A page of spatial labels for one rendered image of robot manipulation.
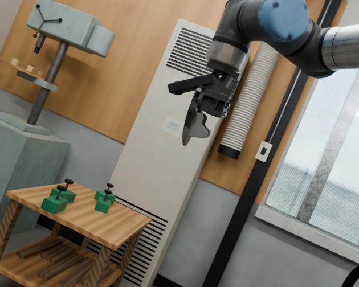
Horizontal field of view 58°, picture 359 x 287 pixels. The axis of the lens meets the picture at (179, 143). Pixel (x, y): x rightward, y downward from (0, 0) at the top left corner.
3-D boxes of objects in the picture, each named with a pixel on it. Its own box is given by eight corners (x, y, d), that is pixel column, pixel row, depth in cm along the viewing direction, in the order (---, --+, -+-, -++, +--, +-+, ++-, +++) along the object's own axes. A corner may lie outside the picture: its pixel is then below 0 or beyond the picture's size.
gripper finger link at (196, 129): (198, 153, 77) (212, 117, 76) (176, 143, 79) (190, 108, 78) (201, 152, 80) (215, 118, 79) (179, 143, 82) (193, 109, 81)
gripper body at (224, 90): (219, 120, 75) (239, 70, 73) (186, 106, 77) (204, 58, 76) (224, 121, 82) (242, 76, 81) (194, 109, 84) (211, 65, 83)
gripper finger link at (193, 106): (187, 127, 76) (201, 92, 75) (182, 125, 77) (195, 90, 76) (192, 128, 81) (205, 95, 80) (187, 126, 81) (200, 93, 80)
